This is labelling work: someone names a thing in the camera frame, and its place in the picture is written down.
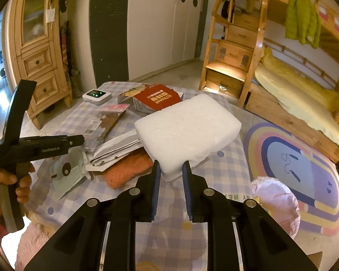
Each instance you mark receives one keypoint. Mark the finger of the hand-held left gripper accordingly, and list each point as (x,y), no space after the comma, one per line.
(75,141)

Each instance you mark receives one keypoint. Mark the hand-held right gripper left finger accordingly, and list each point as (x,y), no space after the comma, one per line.
(156,189)

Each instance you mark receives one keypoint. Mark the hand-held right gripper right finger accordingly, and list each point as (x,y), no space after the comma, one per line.
(186,192)

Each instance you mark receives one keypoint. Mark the brown paper envelope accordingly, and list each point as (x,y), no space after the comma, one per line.
(108,121)

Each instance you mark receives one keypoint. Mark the white foam block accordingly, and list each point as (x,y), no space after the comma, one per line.
(186,129)

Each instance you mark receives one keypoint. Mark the pink bag trash bin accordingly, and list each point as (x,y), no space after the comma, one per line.
(274,200)

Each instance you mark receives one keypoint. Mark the person's left hand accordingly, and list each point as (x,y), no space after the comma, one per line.
(24,186)

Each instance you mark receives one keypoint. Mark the orange cloth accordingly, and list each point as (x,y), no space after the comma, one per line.
(127,172)

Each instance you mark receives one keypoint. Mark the pale green cartoon packet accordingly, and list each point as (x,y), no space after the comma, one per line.
(66,175)

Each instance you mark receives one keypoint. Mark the folded white paper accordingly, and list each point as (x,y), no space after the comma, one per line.
(115,152)

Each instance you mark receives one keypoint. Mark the white device with green lights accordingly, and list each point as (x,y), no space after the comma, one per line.
(96,94)

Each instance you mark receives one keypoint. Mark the checked tablecloth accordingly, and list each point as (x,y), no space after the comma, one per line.
(228,161)

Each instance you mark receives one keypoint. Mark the wooden cabinet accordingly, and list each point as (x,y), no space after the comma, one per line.
(38,62)

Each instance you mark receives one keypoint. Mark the red paper box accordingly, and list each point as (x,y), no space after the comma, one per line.
(155,98)

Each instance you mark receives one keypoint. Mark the pink fluffy cushion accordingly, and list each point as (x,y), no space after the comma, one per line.
(34,245)

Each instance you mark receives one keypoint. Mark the rainbow rug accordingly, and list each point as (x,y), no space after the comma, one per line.
(296,172)

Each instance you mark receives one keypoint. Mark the wooden bunk bed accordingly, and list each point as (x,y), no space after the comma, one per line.
(285,118)

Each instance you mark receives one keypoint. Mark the paper note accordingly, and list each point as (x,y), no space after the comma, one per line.
(50,15)

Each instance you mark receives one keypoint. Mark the white wardrobe with round holes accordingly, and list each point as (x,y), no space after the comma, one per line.
(158,28)

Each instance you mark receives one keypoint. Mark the brown board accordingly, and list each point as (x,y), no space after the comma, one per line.
(310,259)

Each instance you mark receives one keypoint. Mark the wooden stair drawers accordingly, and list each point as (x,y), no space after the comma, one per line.
(231,53)

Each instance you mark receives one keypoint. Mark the yellow bedding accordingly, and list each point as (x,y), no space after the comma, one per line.
(299,96)

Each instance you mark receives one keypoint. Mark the green puffer jacket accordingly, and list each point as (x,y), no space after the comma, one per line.
(301,19)

